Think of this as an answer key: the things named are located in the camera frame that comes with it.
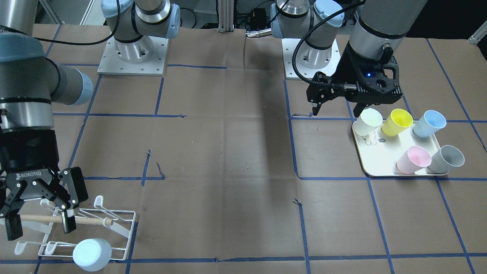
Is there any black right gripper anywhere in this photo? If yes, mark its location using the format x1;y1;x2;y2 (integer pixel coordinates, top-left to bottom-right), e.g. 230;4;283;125
0;129;89;241

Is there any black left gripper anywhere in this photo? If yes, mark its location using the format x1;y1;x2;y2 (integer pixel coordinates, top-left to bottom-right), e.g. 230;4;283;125
306;42;403;118

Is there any light blue plastic cup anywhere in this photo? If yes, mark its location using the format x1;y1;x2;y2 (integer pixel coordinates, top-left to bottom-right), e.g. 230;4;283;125
72;238;112;272

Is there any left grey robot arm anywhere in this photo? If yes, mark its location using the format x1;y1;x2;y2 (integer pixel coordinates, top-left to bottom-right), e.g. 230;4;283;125
270;0;426;117

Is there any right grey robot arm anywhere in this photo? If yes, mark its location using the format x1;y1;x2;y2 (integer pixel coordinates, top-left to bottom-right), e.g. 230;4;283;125
0;0;180;241

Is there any pale green plastic cup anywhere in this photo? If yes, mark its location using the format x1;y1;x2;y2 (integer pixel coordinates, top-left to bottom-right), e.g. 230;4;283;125
353;108;383;136

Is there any yellow plastic cup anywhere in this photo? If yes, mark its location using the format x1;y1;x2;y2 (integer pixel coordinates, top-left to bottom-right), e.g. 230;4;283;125
382;108;414;137

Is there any pink plastic cup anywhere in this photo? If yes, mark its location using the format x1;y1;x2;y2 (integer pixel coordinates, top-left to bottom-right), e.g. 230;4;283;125
396;145;432;174

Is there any grey plastic cup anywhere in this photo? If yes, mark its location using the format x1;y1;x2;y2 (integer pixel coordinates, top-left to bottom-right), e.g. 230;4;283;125
428;145;465;174

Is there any white rabbit print tray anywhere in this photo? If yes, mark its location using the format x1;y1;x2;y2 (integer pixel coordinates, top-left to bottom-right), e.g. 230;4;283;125
351;127;441;177

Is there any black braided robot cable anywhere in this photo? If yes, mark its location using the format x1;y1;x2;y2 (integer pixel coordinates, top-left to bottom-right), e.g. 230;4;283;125
292;0;366;90

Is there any white wire cup rack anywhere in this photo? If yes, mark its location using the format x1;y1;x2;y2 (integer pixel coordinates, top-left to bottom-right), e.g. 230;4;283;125
14;195;137;261

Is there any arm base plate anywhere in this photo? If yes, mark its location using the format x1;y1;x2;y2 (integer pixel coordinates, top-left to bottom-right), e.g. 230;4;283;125
97;36;169;76
282;38;341;80

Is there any aluminium frame post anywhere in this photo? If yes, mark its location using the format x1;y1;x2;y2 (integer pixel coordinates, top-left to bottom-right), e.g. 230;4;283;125
216;0;237;33

